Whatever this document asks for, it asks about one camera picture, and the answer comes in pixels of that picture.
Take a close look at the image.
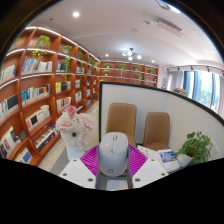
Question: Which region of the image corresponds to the tan upholstered chair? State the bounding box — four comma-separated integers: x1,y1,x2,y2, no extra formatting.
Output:
143,111,171,151
105,102,138,148

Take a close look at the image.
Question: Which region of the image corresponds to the red-brown wooden bookshelf unit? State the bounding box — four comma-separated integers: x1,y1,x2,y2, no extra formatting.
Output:
0,26,160,166

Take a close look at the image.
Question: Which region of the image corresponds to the blue and white book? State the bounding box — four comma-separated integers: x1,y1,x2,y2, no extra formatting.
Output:
157,148,181,174

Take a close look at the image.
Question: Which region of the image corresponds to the thick white book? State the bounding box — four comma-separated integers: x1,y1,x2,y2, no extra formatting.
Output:
137,144,164,168

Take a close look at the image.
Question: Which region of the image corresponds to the multi-bulb ceiling lamp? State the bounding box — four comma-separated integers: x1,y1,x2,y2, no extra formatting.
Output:
121,48,143,62

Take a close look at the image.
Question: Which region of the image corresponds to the window with curtains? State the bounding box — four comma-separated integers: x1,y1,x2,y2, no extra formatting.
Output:
166,64,224,116

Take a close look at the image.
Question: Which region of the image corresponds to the pink and white flower bouquet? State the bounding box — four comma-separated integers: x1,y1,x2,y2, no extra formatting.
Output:
54,105,99,149

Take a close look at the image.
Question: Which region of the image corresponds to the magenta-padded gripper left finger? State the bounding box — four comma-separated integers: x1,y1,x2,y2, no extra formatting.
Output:
59,148,101,189

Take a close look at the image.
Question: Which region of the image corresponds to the white black-edged desk partition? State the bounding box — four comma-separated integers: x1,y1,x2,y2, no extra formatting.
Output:
98,81,224,161

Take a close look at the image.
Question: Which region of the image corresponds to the ceiling air conditioner vent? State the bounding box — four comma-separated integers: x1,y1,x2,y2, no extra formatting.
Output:
154,16,184,34

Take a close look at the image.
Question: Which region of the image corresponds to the white computer mouse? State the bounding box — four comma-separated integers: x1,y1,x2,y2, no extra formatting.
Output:
97,131,130,178

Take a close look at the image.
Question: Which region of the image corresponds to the green plant in white pot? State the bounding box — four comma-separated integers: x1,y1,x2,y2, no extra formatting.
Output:
176,130,214,168

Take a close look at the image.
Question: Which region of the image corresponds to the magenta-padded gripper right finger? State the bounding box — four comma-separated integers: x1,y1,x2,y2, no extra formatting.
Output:
128,144,169,189

